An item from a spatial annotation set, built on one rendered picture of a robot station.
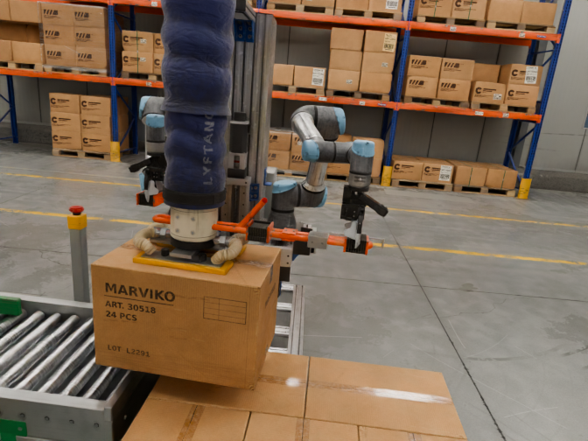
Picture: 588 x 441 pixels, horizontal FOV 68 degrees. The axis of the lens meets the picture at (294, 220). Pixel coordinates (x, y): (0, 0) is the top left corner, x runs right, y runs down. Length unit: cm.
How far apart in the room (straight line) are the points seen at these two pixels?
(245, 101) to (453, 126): 851
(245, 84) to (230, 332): 123
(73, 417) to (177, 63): 126
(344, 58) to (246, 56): 654
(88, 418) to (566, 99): 1076
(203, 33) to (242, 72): 81
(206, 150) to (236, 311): 55
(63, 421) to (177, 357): 45
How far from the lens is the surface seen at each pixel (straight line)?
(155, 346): 170
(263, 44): 227
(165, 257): 163
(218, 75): 151
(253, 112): 226
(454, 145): 1055
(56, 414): 188
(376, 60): 878
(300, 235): 156
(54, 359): 217
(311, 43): 1004
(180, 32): 151
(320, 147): 154
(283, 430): 173
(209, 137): 152
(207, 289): 152
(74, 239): 251
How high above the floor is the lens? 171
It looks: 17 degrees down
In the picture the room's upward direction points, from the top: 5 degrees clockwise
